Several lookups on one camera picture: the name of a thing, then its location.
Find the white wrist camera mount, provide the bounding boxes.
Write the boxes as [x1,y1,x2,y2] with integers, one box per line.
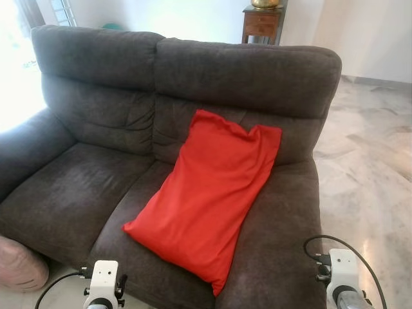
[89,260,120,308]
[327,249,359,303]

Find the grey window frame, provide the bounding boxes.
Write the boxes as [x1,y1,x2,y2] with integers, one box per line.
[50,0,77,28]

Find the pink pillow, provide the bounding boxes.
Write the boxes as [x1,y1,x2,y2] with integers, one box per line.
[0,236,50,292]

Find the red pillow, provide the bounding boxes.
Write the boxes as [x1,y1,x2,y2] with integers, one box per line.
[122,109,283,297]

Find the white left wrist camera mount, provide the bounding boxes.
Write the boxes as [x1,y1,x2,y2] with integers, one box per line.
[89,260,120,308]

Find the dark grey fabric sofa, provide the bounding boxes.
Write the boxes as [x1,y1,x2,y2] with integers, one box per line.
[0,24,342,309]

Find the brown wooden side table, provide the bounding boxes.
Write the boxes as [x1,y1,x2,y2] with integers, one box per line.
[242,5,285,46]

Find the brass pot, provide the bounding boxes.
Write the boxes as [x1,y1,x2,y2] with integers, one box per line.
[250,0,281,10]

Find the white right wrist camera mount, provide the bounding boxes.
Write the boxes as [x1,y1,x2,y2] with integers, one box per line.
[327,249,359,303]

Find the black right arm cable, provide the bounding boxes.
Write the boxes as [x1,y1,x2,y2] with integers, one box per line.
[304,236,388,309]

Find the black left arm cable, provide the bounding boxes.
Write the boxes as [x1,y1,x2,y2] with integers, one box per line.
[35,267,94,309]

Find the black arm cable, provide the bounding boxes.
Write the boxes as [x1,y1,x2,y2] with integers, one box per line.
[35,267,94,309]
[304,236,388,309]

